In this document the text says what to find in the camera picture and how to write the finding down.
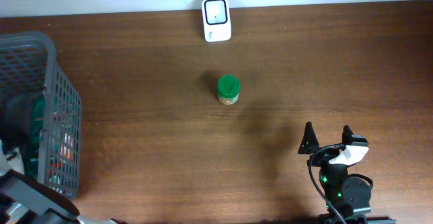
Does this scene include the right black cable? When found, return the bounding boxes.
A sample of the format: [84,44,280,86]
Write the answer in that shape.
[306,143,348,224]

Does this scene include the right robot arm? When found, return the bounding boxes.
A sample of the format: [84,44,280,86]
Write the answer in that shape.
[298,121,397,224]

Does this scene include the white barcode scanner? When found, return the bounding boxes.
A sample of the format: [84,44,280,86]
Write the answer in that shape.
[202,0,232,43]

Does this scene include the green 3M gloves packet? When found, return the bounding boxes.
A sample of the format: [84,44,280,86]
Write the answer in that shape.
[25,96,45,179]

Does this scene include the green lid jar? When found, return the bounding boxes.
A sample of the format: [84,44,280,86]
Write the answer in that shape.
[217,75,240,105]

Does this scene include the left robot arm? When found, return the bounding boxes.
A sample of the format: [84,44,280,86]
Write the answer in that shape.
[1,152,120,224]

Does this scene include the grey plastic basket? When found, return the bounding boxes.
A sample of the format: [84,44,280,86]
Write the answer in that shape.
[1,32,83,200]

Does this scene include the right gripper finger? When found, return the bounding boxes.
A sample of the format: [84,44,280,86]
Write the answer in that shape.
[342,125,353,145]
[298,121,319,155]

